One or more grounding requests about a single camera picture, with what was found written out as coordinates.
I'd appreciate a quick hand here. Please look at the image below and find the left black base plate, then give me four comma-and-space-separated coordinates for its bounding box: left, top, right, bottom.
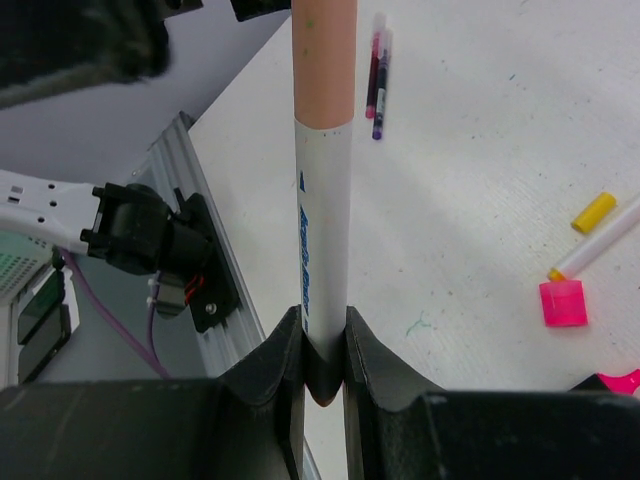
174, 188, 240, 334

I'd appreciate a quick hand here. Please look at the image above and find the dark pen with red tip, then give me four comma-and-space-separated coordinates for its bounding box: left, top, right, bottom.
365, 12, 386, 119

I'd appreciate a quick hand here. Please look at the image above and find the dark pen with purple tip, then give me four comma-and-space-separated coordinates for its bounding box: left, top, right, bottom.
372, 28, 393, 141

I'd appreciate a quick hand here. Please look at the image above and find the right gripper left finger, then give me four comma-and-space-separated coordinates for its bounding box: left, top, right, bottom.
1, 307, 304, 479

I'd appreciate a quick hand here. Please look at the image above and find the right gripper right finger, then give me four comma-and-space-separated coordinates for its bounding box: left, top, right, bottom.
344, 307, 639, 479

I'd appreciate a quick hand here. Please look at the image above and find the yellow pen cap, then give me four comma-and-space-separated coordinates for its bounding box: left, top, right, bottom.
571, 192, 617, 235

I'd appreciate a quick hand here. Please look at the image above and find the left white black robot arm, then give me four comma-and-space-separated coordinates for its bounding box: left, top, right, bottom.
1, 1, 215, 278

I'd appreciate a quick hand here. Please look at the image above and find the black marker pen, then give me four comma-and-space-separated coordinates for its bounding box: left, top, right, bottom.
570, 369, 640, 395

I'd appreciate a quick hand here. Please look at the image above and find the white yellow pen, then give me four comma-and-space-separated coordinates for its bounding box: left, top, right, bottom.
547, 195, 639, 282

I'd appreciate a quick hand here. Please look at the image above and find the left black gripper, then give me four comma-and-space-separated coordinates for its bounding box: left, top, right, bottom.
1, 1, 171, 109

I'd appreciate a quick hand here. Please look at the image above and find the pink highlighter cap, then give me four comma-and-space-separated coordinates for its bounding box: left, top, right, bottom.
539, 280, 589, 328

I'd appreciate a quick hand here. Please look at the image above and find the aluminium mounting rail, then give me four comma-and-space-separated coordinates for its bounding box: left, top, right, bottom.
127, 112, 321, 480

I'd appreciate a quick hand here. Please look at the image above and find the green perforated box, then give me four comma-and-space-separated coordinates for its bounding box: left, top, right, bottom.
0, 231, 52, 306

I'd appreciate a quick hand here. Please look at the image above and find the white pen peach cap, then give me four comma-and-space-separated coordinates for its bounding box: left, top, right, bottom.
291, 1, 357, 406

